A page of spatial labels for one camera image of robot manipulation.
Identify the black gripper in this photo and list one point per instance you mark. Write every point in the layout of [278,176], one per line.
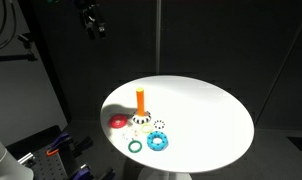
[89,16]

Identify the orange pole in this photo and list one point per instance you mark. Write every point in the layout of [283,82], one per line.
[140,101]

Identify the vertical metal strip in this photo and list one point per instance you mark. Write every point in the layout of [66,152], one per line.
[158,36]

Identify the white round table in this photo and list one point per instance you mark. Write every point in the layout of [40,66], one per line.
[207,128]

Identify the purple clamp with orange tip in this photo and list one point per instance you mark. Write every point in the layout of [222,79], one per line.
[64,139]

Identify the perforated metal breadboard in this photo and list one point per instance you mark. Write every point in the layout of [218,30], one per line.
[59,166]

